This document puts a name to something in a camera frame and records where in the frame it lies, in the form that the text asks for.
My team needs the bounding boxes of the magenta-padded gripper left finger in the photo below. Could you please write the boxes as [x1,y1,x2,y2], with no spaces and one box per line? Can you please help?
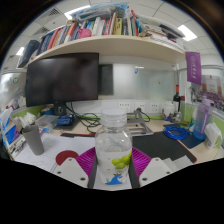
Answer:
[53,147,99,190]

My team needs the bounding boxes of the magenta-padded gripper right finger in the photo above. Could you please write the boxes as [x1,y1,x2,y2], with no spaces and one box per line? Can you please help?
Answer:
[128,147,174,190]

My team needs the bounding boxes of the clear plastic drink bottle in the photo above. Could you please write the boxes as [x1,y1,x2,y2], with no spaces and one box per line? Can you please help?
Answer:
[94,107,134,187]

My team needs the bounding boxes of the purple water bottle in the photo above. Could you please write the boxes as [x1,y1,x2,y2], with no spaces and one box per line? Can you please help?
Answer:
[192,98,214,141]

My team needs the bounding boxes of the flat round red coaster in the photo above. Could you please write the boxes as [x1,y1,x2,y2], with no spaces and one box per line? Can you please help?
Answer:
[54,149,80,167]

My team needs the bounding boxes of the black desk mat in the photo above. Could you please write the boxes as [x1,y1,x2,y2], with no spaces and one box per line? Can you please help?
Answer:
[59,130,198,164]

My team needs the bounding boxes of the folded white paper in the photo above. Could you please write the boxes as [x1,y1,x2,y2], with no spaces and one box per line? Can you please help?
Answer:
[163,154,194,173]

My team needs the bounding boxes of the blank white paper sheet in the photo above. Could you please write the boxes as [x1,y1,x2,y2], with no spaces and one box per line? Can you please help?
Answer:
[71,135,98,158]

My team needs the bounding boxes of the handwritten white paper sheet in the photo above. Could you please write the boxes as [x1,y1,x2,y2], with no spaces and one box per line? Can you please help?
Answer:
[14,133,78,173]

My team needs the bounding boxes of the grey metal laptop stand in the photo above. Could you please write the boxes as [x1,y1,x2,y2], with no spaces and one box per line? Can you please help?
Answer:
[126,108,155,137]

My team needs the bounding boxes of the grey cup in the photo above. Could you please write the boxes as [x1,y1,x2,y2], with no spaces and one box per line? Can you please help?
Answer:
[21,124,45,156]

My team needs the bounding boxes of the blue circuit board box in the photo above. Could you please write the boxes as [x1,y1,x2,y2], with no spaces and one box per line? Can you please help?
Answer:
[57,114,75,127]

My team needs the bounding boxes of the clear plastic box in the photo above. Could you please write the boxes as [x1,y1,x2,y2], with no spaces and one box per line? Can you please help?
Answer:
[35,114,60,133]

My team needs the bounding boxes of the small white container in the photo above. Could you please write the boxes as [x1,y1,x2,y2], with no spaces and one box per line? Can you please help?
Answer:
[162,100,176,117]

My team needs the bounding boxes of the white tissue pile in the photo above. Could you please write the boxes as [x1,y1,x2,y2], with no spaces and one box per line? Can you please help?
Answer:
[18,112,38,129]

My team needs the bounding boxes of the white tissue pack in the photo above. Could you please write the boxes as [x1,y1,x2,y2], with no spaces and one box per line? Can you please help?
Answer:
[203,122,223,150]

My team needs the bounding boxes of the blue and white tissue box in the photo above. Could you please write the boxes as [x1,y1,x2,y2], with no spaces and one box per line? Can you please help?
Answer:
[0,107,24,149]

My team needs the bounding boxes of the dark wine bottle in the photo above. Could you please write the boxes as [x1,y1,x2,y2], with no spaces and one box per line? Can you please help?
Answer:
[172,84,182,113]

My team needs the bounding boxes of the black computer monitor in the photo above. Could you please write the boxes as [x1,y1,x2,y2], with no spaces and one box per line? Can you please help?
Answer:
[24,52,100,116]

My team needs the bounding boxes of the group photo poster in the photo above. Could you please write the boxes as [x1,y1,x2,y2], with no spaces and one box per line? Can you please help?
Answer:
[196,74,224,111]

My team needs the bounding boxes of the purple hanging banner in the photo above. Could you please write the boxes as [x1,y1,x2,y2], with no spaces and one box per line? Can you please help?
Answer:
[185,51,203,86]

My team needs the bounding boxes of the coiled blue cable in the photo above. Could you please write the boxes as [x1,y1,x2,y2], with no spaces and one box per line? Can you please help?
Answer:
[162,124,192,141]

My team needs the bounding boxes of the white wall socket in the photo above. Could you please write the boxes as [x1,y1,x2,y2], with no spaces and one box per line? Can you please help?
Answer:
[134,101,147,113]
[118,101,132,113]
[148,101,161,114]

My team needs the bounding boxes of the wall shelf with books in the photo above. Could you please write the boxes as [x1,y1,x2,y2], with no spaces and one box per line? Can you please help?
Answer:
[16,1,188,69]

